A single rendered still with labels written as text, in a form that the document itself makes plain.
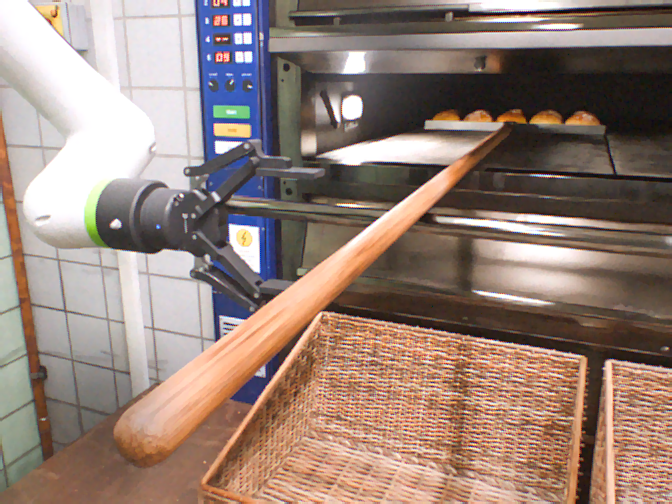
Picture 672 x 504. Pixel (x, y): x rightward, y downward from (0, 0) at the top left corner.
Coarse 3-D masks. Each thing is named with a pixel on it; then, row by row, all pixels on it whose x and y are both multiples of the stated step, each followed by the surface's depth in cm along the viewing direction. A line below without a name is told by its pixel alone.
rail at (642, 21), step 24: (360, 24) 100; (384, 24) 98; (408, 24) 96; (432, 24) 95; (456, 24) 94; (480, 24) 92; (504, 24) 91; (528, 24) 90; (552, 24) 88; (576, 24) 87; (600, 24) 86; (624, 24) 85; (648, 24) 84
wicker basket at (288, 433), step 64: (320, 320) 130; (320, 384) 131; (384, 384) 125; (448, 384) 120; (512, 384) 115; (576, 384) 105; (256, 448) 110; (320, 448) 127; (384, 448) 125; (448, 448) 120; (512, 448) 115; (576, 448) 92
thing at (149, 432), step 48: (480, 144) 128; (432, 192) 80; (384, 240) 59; (288, 288) 44; (336, 288) 47; (240, 336) 36; (288, 336) 39; (192, 384) 30; (240, 384) 34; (144, 432) 27; (192, 432) 30
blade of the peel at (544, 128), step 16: (432, 128) 197; (448, 128) 195; (464, 128) 193; (480, 128) 191; (496, 128) 189; (528, 128) 186; (544, 128) 184; (560, 128) 182; (576, 128) 181; (592, 128) 179
